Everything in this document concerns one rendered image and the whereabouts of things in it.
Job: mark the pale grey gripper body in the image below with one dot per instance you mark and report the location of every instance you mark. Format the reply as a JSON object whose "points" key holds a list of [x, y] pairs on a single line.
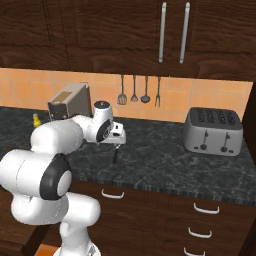
{"points": [[116, 139]]}

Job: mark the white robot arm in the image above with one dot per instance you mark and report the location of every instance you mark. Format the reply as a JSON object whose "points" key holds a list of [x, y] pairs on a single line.
{"points": [[31, 173]]}

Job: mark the hanging grey whisk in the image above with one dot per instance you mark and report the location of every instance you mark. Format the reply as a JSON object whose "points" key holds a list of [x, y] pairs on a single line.
{"points": [[134, 96]]}

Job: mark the wide dark wood drawer front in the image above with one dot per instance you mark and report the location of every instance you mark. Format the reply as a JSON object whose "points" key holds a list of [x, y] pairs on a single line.
{"points": [[133, 226]]}

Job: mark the narrow dark wood drawer front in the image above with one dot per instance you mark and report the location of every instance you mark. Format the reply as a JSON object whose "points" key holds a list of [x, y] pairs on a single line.
{"points": [[230, 233], [223, 250], [180, 208]]}

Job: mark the hanging grey slotted spatula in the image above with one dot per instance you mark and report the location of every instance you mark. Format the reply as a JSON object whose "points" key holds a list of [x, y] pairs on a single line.
{"points": [[122, 98]]}

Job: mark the hanging grey ladle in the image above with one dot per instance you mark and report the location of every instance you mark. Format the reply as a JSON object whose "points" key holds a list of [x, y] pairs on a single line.
{"points": [[145, 98]]}

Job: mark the hanging grey fork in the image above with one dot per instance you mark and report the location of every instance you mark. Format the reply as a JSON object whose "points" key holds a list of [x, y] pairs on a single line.
{"points": [[158, 98]]}

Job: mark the yellow bottle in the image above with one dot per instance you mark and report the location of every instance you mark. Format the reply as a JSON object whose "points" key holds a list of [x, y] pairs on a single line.
{"points": [[36, 121]]}

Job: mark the silver four-slot toaster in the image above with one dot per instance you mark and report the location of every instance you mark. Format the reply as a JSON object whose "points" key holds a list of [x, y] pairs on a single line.
{"points": [[213, 135]]}

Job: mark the dark wood tall cabinet side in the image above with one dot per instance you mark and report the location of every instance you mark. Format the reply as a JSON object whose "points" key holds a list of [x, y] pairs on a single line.
{"points": [[250, 173]]}

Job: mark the dark wood wall cupboard door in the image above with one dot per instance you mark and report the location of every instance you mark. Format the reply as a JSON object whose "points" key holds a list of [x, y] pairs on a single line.
{"points": [[113, 33], [30, 33], [223, 33]]}

